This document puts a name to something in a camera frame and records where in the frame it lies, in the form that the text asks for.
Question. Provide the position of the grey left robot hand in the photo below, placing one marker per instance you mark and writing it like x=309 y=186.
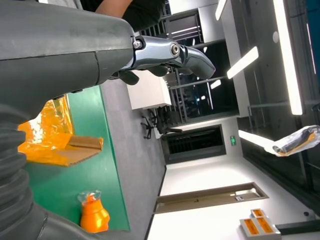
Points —
x=62 y=49

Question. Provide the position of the orange bottle with label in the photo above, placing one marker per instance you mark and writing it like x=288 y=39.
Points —
x=93 y=215

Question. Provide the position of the yellow film covered cardboard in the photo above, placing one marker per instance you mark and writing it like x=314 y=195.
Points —
x=50 y=122

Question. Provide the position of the seated person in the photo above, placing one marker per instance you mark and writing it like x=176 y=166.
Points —
x=140 y=13

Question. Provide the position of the white cabinet block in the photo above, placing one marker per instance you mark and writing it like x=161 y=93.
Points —
x=147 y=92

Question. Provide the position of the green table mat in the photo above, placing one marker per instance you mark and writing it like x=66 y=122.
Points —
x=95 y=172

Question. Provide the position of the black office chair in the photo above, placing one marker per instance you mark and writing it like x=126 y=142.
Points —
x=162 y=121

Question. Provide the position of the dark glass doorway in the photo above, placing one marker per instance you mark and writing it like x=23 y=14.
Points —
x=192 y=142

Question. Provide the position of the ceiling light bar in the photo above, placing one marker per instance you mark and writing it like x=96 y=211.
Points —
x=242 y=63
x=216 y=84
x=220 y=9
x=255 y=139
x=290 y=66

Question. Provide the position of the brown framed door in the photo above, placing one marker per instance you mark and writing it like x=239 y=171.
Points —
x=200 y=198

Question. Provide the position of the green exit sign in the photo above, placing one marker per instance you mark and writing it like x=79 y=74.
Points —
x=232 y=140

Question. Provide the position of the round white ceiling fixture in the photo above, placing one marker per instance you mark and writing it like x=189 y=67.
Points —
x=275 y=37

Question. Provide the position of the small white box orange label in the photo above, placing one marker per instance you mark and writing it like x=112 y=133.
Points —
x=258 y=213

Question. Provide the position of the large white box orange labels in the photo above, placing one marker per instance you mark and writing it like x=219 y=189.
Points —
x=260 y=228

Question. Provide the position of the plastic wrapped dark object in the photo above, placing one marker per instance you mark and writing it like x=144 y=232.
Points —
x=297 y=140

